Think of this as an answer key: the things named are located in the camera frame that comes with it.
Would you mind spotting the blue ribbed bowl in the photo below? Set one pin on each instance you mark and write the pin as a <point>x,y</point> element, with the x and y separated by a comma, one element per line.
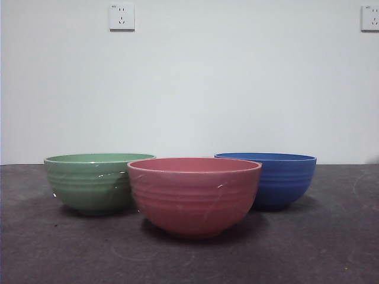
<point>284,180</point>

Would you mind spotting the white wall socket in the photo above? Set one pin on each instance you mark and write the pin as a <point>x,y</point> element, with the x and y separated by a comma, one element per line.
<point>122,17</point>
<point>370,18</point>

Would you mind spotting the green ribbed bowl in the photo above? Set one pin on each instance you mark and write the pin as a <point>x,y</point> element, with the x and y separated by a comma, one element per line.
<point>86,189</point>

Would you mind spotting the red ribbed bowl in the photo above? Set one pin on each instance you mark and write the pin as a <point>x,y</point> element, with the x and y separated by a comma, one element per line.
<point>192,198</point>

